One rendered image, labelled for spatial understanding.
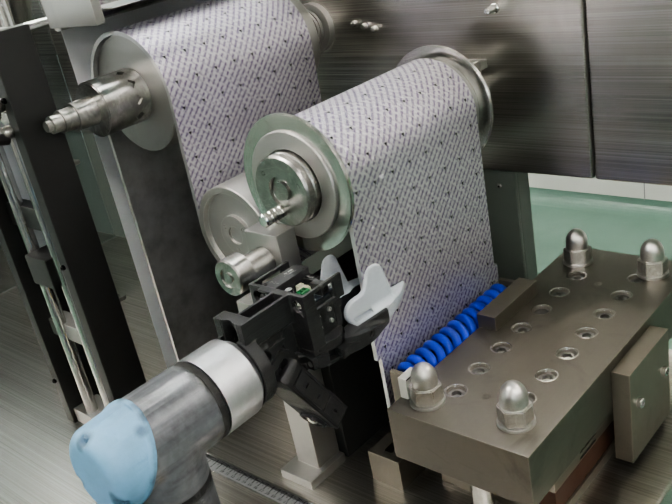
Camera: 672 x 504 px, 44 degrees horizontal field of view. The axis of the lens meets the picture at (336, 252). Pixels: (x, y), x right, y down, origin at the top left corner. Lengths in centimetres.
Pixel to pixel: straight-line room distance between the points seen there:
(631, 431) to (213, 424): 45
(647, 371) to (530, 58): 38
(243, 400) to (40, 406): 65
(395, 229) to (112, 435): 37
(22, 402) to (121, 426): 70
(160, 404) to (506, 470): 32
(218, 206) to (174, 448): 37
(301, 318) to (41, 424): 61
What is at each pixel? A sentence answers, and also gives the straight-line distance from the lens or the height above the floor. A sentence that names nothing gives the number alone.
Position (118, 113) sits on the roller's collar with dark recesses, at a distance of 96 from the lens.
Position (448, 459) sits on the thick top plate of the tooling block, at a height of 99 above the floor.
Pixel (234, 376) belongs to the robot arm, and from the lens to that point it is 69.
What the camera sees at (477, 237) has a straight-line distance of 100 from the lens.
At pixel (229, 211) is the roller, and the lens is 95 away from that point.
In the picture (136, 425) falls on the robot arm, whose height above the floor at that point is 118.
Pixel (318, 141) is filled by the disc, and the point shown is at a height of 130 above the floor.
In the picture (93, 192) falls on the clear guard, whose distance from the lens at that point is 184.
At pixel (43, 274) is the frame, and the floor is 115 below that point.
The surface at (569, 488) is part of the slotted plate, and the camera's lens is 90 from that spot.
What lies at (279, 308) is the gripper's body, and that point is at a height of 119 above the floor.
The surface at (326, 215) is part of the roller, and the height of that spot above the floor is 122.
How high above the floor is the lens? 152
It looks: 24 degrees down
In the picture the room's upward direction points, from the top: 11 degrees counter-clockwise
